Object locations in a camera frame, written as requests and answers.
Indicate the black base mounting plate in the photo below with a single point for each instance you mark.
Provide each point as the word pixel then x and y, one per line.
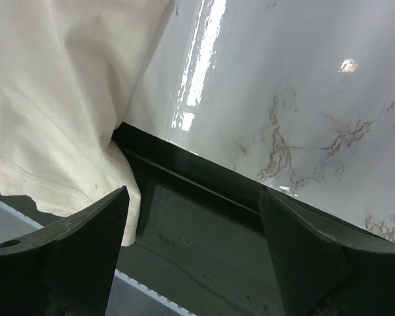
pixel 200 240

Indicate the cream white t shirt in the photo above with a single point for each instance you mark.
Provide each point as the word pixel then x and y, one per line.
pixel 67 72

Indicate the white slotted cable duct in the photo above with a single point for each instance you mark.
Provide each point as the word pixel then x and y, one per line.
pixel 127 296

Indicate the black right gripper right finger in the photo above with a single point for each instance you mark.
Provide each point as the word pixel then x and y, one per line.
pixel 323 265

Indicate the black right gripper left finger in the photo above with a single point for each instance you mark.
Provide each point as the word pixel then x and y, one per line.
pixel 67 267

